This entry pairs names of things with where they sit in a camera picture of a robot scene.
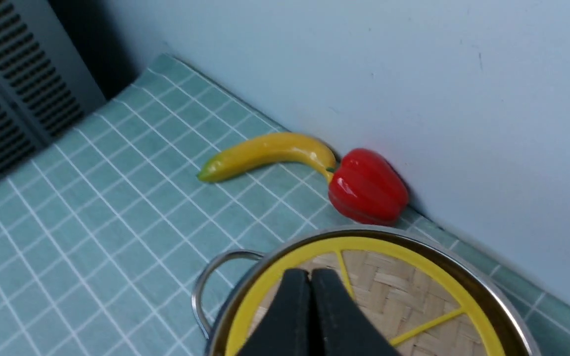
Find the green checkered tablecloth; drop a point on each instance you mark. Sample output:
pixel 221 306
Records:
pixel 104 234

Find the red plastic bell pepper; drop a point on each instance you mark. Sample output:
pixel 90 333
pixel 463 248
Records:
pixel 365 188

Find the stainless steel pot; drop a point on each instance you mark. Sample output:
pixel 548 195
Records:
pixel 220 288

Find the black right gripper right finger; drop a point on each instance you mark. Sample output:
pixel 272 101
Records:
pixel 338 326

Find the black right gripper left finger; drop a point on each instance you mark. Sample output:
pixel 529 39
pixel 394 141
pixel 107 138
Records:
pixel 285 328

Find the grey vented cabinet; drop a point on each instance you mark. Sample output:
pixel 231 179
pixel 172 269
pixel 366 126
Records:
pixel 45 86

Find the yellow plastic banana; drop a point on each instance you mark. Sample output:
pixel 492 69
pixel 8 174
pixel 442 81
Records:
pixel 271 148

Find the woven bamboo steamer lid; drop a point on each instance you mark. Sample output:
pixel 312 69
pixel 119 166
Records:
pixel 405 290

